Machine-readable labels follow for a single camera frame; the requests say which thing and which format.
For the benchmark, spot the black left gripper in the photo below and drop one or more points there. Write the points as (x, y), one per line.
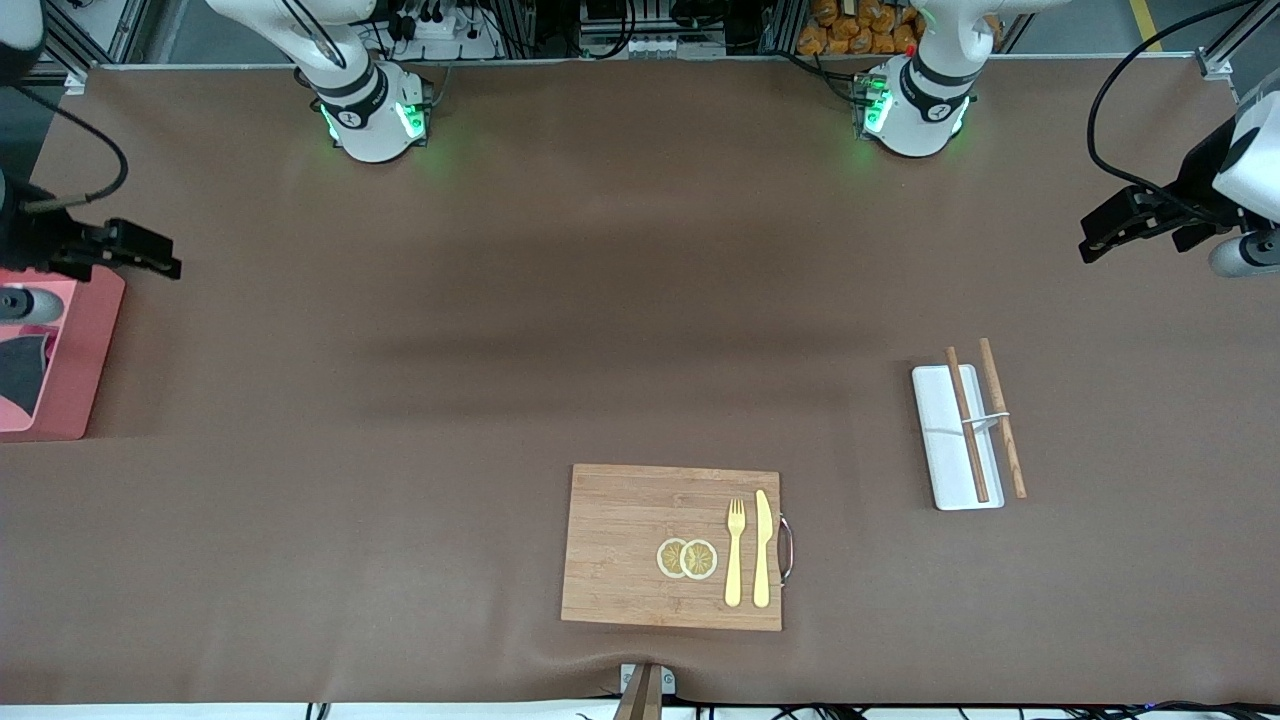
(1194, 181)

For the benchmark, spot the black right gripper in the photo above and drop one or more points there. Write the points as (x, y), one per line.
(30, 243)

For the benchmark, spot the red and grey cloth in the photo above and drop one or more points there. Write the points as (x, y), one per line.
(20, 370)

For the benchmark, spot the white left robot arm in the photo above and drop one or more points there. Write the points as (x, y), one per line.
(925, 110)

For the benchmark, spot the pink plastic bin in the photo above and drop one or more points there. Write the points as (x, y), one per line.
(90, 340)

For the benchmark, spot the thin white chopstick rest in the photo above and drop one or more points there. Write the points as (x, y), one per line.
(985, 420)

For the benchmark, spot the white rectangular tray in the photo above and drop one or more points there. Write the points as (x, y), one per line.
(940, 440)

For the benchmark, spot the pile of orange items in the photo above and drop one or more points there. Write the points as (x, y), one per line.
(850, 35)

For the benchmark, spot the white power strip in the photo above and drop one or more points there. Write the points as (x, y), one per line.
(440, 25)

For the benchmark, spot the brown table mat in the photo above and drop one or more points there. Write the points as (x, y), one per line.
(600, 300)

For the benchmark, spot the yellow knife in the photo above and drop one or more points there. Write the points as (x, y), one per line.
(763, 550)

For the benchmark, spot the yellow fork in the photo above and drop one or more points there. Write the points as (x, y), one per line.
(735, 560)

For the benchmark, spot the lemon slice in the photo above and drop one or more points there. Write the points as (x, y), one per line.
(670, 558)
(702, 560)

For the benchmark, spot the bamboo cutting board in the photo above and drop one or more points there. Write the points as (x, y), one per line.
(620, 550)

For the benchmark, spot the aluminium frame strut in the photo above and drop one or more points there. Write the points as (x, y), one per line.
(76, 80)
(1217, 66)

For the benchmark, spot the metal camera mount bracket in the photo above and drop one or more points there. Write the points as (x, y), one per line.
(645, 685)

